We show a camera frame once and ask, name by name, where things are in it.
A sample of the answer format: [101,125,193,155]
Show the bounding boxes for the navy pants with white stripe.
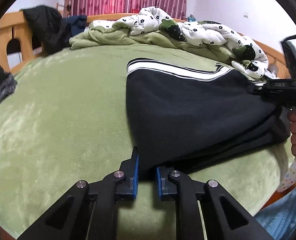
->
[126,58,290,173]

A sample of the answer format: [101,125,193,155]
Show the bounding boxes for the wooden bed frame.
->
[0,11,290,79]

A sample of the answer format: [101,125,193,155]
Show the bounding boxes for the black jacket on footboard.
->
[22,5,70,55]

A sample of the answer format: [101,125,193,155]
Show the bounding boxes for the blue jeans leg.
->
[255,188,296,239]

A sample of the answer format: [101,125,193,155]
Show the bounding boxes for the navy garment on footboard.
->
[63,15,87,37]

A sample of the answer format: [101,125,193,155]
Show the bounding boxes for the white floral patterned quilt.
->
[89,7,269,79]

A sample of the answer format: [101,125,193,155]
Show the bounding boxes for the white patterned bag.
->
[276,157,296,192]

